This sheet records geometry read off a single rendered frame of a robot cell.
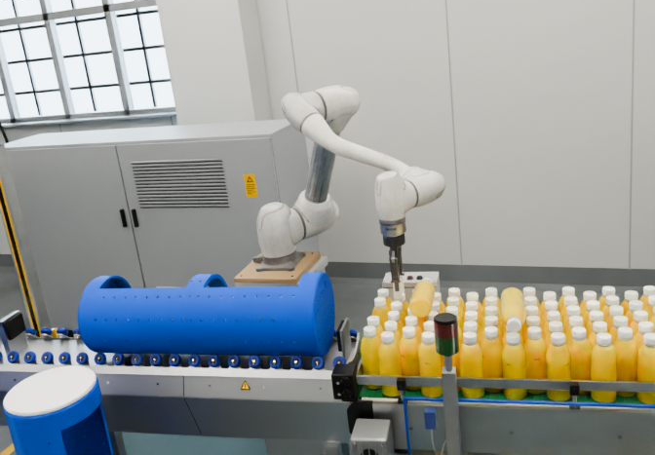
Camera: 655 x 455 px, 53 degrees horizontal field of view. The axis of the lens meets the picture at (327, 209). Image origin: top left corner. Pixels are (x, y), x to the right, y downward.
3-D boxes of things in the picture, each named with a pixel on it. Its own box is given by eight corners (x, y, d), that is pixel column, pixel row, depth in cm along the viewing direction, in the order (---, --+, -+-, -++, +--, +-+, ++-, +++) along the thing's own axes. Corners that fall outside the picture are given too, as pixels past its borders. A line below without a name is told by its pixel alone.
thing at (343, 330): (345, 349, 235) (341, 318, 231) (352, 349, 234) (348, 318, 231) (339, 363, 226) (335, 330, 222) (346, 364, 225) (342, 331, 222)
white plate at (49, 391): (-7, 422, 195) (-5, 426, 195) (92, 399, 201) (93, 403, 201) (13, 376, 221) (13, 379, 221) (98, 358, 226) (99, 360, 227)
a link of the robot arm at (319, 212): (283, 225, 307) (322, 211, 319) (302, 247, 298) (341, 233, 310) (304, 82, 257) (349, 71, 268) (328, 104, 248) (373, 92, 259)
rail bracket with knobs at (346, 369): (339, 388, 217) (336, 360, 214) (362, 388, 215) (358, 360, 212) (333, 405, 208) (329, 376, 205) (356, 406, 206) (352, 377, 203)
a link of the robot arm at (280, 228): (254, 252, 298) (246, 207, 291) (288, 240, 307) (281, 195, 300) (273, 261, 285) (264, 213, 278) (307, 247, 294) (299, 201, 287)
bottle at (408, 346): (413, 376, 218) (409, 325, 212) (429, 385, 212) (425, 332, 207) (398, 385, 214) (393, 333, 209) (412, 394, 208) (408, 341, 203)
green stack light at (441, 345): (436, 344, 184) (435, 328, 183) (459, 344, 183) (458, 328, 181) (434, 356, 178) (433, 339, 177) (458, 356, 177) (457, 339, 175)
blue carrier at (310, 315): (126, 332, 265) (113, 265, 259) (338, 334, 243) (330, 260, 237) (85, 366, 239) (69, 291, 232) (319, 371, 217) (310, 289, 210)
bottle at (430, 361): (423, 385, 213) (419, 332, 207) (445, 387, 210) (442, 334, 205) (418, 397, 206) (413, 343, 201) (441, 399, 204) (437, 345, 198)
